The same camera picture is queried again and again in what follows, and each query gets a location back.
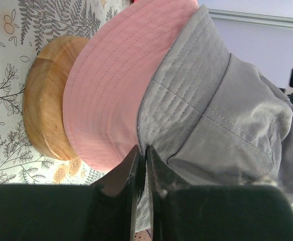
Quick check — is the grey bucket hat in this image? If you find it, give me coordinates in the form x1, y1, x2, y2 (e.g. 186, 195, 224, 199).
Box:
135, 5, 293, 234

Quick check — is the pink bucket hat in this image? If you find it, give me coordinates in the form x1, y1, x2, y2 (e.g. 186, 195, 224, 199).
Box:
62, 1, 199, 173

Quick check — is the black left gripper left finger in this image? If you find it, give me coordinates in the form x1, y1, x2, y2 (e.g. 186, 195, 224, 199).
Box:
0, 147, 139, 240

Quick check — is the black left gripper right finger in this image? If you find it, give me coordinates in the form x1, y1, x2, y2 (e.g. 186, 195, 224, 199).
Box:
146, 146, 293, 240

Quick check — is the right aluminium corner post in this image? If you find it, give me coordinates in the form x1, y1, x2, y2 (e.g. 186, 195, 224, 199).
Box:
209, 9, 293, 29

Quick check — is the floral patterned table mat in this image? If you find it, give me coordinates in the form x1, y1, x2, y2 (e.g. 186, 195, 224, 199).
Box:
0, 0, 130, 185

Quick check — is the wooden hat stand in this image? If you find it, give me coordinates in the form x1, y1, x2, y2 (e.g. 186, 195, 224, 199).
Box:
23, 36, 88, 161

